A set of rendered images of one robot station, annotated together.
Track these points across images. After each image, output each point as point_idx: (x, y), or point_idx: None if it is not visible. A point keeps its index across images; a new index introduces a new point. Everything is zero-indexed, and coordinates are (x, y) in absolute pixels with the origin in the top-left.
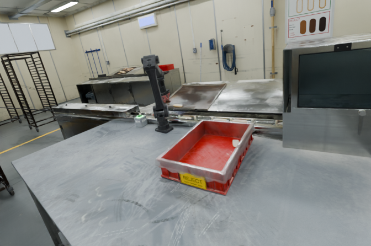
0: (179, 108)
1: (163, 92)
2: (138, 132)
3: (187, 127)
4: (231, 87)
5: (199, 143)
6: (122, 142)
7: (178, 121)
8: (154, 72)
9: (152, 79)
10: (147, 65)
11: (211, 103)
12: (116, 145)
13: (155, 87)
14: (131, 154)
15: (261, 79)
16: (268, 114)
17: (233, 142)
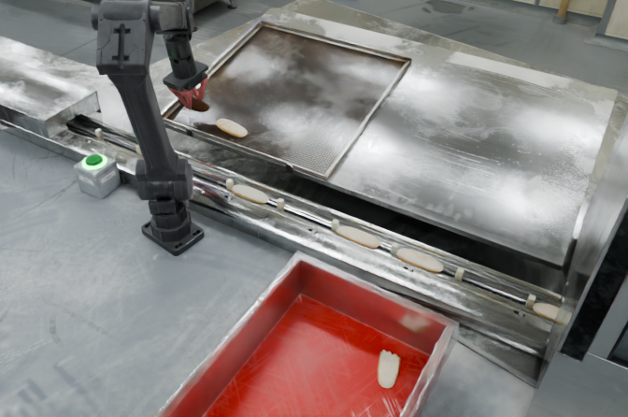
0: (235, 147)
1: (185, 79)
2: (85, 224)
3: (249, 239)
4: (424, 82)
5: (274, 341)
6: (27, 269)
7: (221, 210)
8: (143, 82)
9: (132, 101)
10: (112, 56)
11: (345, 151)
12: (3, 287)
13: (147, 124)
14: (50, 349)
15: (530, 71)
16: (513, 252)
17: (381, 363)
